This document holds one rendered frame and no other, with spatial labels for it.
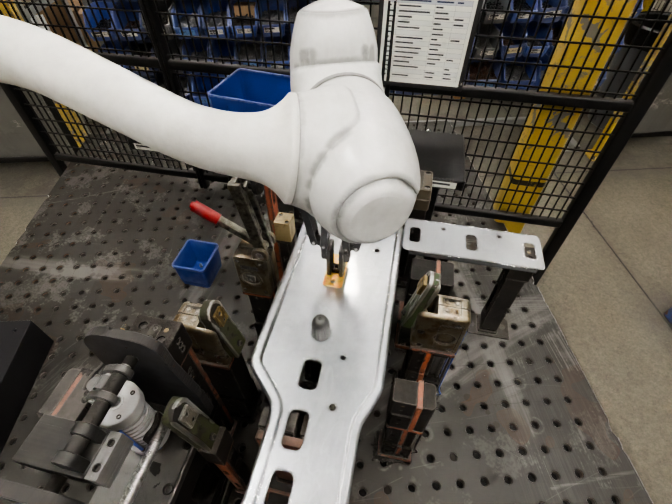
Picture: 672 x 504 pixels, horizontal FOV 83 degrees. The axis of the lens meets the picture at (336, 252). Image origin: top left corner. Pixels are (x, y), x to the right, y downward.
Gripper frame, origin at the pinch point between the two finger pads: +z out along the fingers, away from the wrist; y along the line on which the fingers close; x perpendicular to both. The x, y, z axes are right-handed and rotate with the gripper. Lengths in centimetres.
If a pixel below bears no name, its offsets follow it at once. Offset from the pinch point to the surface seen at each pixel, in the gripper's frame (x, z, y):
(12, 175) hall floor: 118, 105, -254
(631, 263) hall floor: 120, 108, 139
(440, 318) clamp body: -8.2, 1.6, 19.7
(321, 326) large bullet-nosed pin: -13.9, 1.4, 0.4
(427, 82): 54, -10, 12
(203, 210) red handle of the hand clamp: -0.8, -8.4, -24.0
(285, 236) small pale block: 6.0, 2.7, -12.0
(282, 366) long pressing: -20.2, 5.4, -4.8
